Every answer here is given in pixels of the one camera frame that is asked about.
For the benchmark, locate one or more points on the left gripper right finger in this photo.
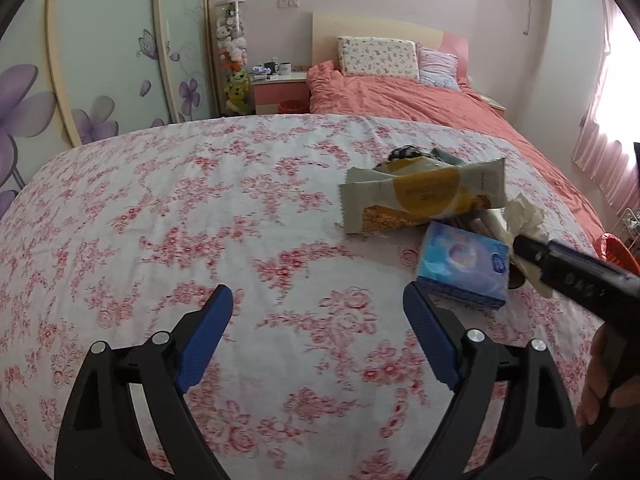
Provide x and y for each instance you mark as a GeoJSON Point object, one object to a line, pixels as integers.
{"type": "Point", "coordinates": [536, 436]}

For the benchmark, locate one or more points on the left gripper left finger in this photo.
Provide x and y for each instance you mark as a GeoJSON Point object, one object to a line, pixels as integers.
{"type": "Point", "coordinates": [100, 436]}

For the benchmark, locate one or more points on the white paper cup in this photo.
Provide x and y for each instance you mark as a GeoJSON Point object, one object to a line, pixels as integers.
{"type": "Point", "coordinates": [493, 222]}

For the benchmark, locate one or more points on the blue tissue pack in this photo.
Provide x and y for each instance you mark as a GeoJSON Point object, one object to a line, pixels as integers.
{"type": "Point", "coordinates": [467, 267]}

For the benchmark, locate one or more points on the grey green sock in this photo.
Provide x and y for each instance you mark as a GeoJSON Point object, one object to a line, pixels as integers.
{"type": "Point", "coordinates": [447, 158]}

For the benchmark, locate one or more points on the yellow snack wrapper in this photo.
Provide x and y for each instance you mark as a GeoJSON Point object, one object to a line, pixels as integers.
{"type": "Point", "coordinates": [421, 197]}

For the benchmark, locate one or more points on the black floral scrunchie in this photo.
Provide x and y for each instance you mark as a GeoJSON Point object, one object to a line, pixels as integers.
{"type": "Point", "coordinates": [406, 152]}

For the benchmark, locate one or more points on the person's right hand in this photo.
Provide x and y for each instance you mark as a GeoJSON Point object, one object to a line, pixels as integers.
{"type": "Point", "coordinates": [596, 385]}

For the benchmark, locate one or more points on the orange laundry basket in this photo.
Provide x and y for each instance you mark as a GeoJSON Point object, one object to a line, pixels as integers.
{"type": "Point", "coordinates": [611, 249]}

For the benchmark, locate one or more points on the pink window curtain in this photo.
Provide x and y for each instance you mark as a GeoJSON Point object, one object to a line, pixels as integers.
{"type": "Point", "coordinates": [604, 150]}

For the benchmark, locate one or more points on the right nightstand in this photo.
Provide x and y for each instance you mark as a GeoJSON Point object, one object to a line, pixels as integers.
{"type": "Point", "coordinates": [494, 105]}

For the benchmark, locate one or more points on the floral pink tablecloth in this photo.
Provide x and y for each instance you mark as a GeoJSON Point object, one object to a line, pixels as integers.
{"type": "Point", "coordinates": [319, 375]}

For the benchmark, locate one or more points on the striped pink pillow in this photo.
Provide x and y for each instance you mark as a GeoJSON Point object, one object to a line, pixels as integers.
{"type": "Point", "coordinates": [437, 69]}

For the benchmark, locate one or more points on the floral white pillow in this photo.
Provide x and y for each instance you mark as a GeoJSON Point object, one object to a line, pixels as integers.
{"type": "Point", "coordinates": [378, 57]}

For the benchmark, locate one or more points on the coral bed duvet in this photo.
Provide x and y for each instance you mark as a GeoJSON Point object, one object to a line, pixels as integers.
{"type": "Point", "coordinates": [331, 92]}

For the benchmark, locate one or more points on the pink left nightstand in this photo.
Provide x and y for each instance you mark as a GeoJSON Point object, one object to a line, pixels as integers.
{"type": "Point", "coordinates": [281, 94]}

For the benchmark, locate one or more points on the beige pink headboard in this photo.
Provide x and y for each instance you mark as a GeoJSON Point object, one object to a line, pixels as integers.
{"type": "Point", "coordinates": [327, 26]}

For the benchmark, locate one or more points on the floral sliding wardrobe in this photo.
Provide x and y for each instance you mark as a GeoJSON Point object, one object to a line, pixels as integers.
{"type": "Point", "coordinates": [78, 71]}

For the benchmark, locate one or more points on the white wire rack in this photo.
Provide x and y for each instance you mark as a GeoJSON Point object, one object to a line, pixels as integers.
{"type": "Point", "coordinates": [627, 228]}

